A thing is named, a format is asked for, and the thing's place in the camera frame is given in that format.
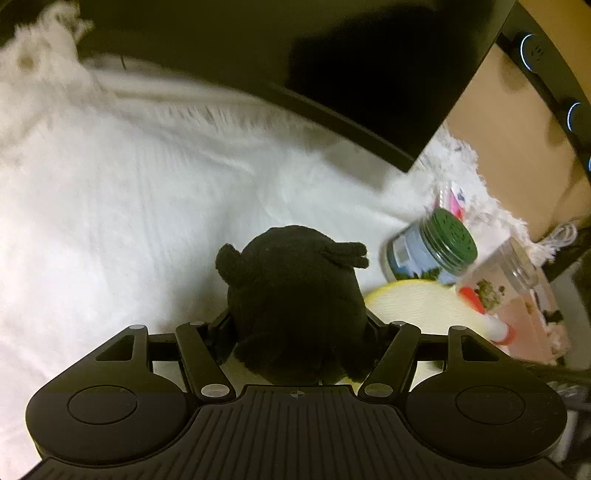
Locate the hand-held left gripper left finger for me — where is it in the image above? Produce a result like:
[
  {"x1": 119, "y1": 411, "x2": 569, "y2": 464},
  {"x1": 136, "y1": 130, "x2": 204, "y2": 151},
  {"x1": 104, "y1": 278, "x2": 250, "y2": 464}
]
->
[{"x1": 95, "y1": 308, "x2": 238, "y2": 400}]

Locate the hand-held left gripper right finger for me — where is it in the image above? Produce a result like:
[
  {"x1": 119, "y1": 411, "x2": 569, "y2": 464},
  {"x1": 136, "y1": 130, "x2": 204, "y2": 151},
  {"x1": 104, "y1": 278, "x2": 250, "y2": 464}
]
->
[{"x1": 358, "y1": 308, "x2": 511, "y2": 400}]

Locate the round black plush toy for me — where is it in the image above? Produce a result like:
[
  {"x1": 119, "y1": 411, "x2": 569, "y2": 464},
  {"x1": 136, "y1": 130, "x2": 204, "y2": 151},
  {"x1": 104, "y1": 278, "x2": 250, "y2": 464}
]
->
[{"x1": 215, "y1": 224, "x2": 370, "y2": 386}]

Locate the green-lidded glass jar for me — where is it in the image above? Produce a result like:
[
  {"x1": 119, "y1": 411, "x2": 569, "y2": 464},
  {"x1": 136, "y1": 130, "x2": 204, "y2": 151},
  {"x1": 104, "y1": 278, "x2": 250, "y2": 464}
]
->
[{"x1": 381, "y1": 208, "x2": 478, "y2": 287}]

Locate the red and white foam rocket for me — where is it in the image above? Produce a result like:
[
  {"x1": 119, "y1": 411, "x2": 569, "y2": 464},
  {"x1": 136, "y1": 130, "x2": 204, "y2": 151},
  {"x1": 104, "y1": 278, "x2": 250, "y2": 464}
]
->
[{"x1": 485, "y1": 316, "x2": 517, "y2": 346}]

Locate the clear jar with beige powder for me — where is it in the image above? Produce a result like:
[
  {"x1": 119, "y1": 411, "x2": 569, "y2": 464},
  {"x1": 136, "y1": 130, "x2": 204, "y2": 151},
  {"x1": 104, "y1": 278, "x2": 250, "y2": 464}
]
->
[{"x1": 455, "y1": 235, "x2": 557, "y2": 365}]

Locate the pink floral tissue packet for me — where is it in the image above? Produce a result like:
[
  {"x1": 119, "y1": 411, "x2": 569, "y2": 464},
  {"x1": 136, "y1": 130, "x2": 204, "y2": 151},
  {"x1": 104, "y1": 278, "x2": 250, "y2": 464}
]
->
[{"x1": 434, "y1": 182, "x2": 467, "y2": 217}]

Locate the white knitted blanket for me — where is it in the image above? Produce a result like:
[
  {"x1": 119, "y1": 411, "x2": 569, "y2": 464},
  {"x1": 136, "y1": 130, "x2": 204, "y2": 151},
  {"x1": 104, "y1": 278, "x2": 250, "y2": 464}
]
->
[{"x1": 0, "y1": 46, "x2": 568, "y2": 462}]

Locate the black monitor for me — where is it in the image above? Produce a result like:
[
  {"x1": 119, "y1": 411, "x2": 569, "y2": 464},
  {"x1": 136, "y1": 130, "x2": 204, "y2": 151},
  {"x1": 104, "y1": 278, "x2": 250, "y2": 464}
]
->
[{"x1": 76, "y1": 0, "x2": 515, "y2": 174}]

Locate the cream fringed cloth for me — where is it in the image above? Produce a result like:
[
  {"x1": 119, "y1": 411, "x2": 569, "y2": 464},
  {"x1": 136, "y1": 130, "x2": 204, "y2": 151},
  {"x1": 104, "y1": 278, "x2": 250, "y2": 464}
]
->
[{"x1": 0, "y1": 2, "x2": 100, "y2": 100}]

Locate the white cable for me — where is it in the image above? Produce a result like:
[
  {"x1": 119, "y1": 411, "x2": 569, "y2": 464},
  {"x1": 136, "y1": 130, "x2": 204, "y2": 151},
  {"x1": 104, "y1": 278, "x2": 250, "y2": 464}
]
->
[{"x1": 540, "y1": 222, "x2": 580, "y2": 252}]

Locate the black device with ring lights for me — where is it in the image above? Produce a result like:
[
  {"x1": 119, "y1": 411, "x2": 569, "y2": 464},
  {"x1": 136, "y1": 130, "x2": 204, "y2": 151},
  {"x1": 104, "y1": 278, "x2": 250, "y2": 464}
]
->
[{"x1": 496, "y1": 0, "x2": 591, "y2": 176}]

